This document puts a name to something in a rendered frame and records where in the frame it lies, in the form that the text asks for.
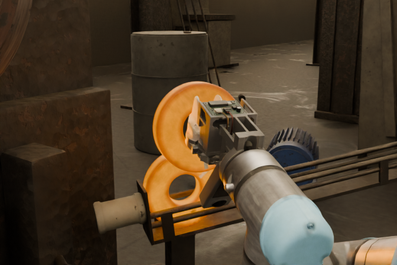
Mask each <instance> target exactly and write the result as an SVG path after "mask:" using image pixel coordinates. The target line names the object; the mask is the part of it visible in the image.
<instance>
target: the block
mask: <svg viewBox="0 0 397 265"><path fill-rule="evenodd" d="M1 168H2V179H3V186H4V197H5V209H6V220H7V227H8V238H9V250H10V256H11V265H55V264H54V259H55V257H57V256H58V255H63V257H64V259H65V261H66V262H67V264H71V265H74V252H73V235H72V224H71V207H70V190H69V172H68V163H67V154H66V152H65V151H64V150H61V149H57V148H53V147H50V146H46V145H42V144H39V143H30V144H27V145H23V146H19V147H16V148H12V149H7V150H5V151H3V152H1Z"/></svg>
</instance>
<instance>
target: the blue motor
mask: <svg viewBox="0 0 397 265"><path fill-rule="evenodd" d="M314 139H315V137H313V138H312V137H311V133H310V134H308V133H307V130H306V132H305V131H303V130H302V129H298V127H297V128H296V129H293V127H292V128H291V129H288V128H287V129H286V130H284V129H282V131H281V133H280V132H279V131H278V133H277V135H276V134H275V135H274V137H273V138H272V139H271V141H270V143H269V145H268V147H267V149H266V151H267V152H269V153H270V154H271V155H272V156H273V157H274V158H275V159H276V161H277V162H278V163H279V164H280V165H281V166H282V167H283V168H285V167H288V166H293V165H298V164H301V163H306V162H311V161H315V160H318V159H319V152H320V151H319V150H318V148H319V146H317V141H316V142H315V141H314ZM316 168H318V165H317V166H312V167H309V168H304V169H299V170H296V171H292V172H287V174H288V175H291V174H296V173H299V172H304V171H309V170H312V169H316ZM313 182H317V179H313V180H310V181H305V182H300V183H297V184H296V185H297V186H301V185H305V184H310V183H313Z"/></svg>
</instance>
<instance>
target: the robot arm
mask: <svg viewBox="0 0 397 265"><path fill-rule="evenodd" d="M245 106H246V107H247V108H248V109H249V110H250V111H251V113H247V112H246V110H245ZM257 115H258V114H257V113H256V112H255V111H254V110H253V109H252V108H251V107H250V106H249V105H248V103H247V102H246V101H245V100H244V99H241V103H240V104H239V103H238V102H237V101H236V100H229V101H226V100H222V98H221V97H220V96H219V95H216V97H215V98H214V101H209V102H201V101H200V100H199V97H198V96H196V97H195V98H194V103H193V109H192V113H191V114H190V115H189V118H188V125H187V131H186V139H185V142H186V145H187V146H188V148H189V149H190V150H191V151H192V154H197V156H198V157H199V158H200V161H202V162H204V163H207V164H208V165H216V166H215V168H214V170H213V172H212V173H211V175H210V177H209V179H208V180H207V182H206V184H205V186H204V188H203V189H202V191H201V193H200V195H199V198H200V202H201V206H202V208H211V207H222V206H223V205H229V203H230V202H231V200H232V201H233V202H234V204H235V206H236V208H237V209H238V211H239V212H240V214H241V216H242V218H243V219H244V221H245V223H246V235H245V241H244V246H243V253H242V259H241V263H240V265H397V236H392V237H382V238H374V237H370V238H364V239H361V240H356V241H345V242H340V243H334V236H333V232H332V229H331V227H330V226H329V225H328V223H327V222H326V220H325V219H324V218H323V216H322V215H321V212H320V210H319V209H318V207H317V206H316V205H315V203H313V202H312V200H310V199H308V198H307V196H306V195H305V194H304V193H303V192H302V191H301V190H300V188H299V187H298V186H297V185H296V183H295V182H294V181H293V180H292V179H291V178H290V177H289V175H288V174H287V172H286V171H285V170H284V169H283V167H282V166H281V165H280V164H279V163H278V162H277V161H276V159H275V158H274V157H273V156H272V155H271V154H270V153H269V152H267V151H266V150H265V149H264V148H263V142H264V138H265V135H264V134H263V133H262V132H261V131H260V130H259V128H258V127H257V126H256V120H257Z"/></svg>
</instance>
